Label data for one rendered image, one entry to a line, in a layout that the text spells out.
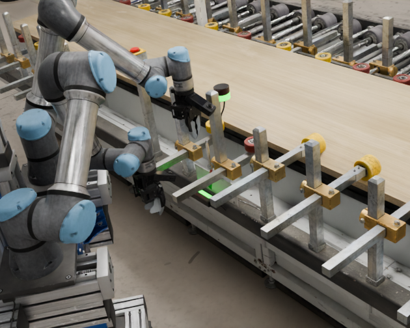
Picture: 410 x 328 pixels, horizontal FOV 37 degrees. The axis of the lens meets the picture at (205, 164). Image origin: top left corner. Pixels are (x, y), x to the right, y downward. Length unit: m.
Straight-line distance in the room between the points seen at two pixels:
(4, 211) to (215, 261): 1.78
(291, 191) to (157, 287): 1.02
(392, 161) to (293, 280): 0.85
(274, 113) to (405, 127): 0.55
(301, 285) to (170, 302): 0.68
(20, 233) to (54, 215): 0.12
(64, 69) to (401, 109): 1.46
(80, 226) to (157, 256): 1.78
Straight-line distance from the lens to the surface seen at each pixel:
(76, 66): 1.73
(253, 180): 2.13
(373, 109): 2.65
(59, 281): 1.75
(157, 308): 3.09
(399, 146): 2.39
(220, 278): 3.17
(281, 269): 2.93
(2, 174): 1.90
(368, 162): 2.15
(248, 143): 2.44
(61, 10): 1.99
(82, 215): 1.63
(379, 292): 2.05
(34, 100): 2.22
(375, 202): 1.86
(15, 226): 1.70
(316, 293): 2.81
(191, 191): 2.30
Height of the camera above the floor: 2.13
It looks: 31 degrees down
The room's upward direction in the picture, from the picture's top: 9 degrees counter-clockwise
